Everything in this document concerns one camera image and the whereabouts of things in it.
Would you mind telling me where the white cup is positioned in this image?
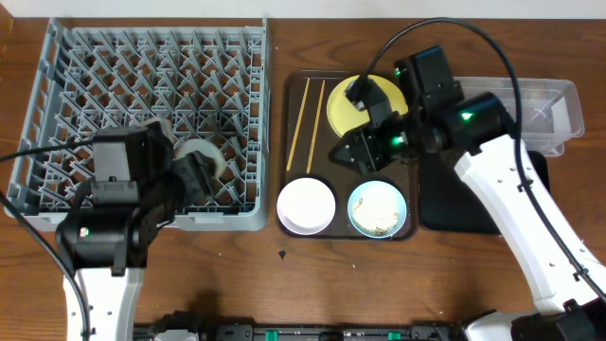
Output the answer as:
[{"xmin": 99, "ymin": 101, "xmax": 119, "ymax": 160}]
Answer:
[{"xmin": 175, "ymin": 139, "xmax": 227, "ymax": 178}]

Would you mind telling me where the light blue bowl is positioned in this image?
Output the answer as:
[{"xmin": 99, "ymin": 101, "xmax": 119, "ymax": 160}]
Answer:
[{"xmin": 347, "ymin": 180, "xmax": 409, "ymax": 239}]

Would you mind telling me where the white bowl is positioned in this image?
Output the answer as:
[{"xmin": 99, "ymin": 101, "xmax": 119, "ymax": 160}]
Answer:
[{"xmin": 276, "ymin": 177, "xmax": 336, "ymax": 236}]

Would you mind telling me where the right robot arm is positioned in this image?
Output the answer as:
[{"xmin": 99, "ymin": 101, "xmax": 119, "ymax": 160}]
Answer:
[{"xmin": 330, "ymin": 46, "xmax": 605, "ymax": 340}]

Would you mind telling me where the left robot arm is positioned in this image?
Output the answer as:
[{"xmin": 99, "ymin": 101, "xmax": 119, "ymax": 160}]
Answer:
[{"xmin": 55, "ymin": 118, "xmax": 226, "ymax": 340}]

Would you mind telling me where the black waste tray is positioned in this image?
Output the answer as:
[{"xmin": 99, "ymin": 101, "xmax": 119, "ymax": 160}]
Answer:
[{"xmin": 418, "ymin": 150, "xmax": 550, "ymax": 236}]

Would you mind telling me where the yellow round plate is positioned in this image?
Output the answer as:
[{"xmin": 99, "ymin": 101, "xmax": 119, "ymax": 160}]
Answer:
[{"xmin": 327, "ymin": 75, "xmax": 408, "ymax": 137}]

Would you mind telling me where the dark brown serving tray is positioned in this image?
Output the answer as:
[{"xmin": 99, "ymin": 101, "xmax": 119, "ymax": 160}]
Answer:
[{"xmin": 276, "ymin": 69, "xmax": 419, "ymax": 242}]

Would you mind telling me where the grey plastic dish rack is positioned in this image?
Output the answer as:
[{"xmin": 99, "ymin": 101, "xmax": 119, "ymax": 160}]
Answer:
[{"xmin": 8, "ymin": 20, "xmax": 271, "ymax": 232}]

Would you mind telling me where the clear plastic bin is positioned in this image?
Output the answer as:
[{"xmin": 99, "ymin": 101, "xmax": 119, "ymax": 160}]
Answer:
[{"xmin": 457, "ymin": 77, "xmax": 585, "ymax": 157}]

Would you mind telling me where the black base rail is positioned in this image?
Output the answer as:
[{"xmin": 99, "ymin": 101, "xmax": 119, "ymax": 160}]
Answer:
[{"xmin": 133, "ymin": 311, "xmax": 466, "ymax": 341}]

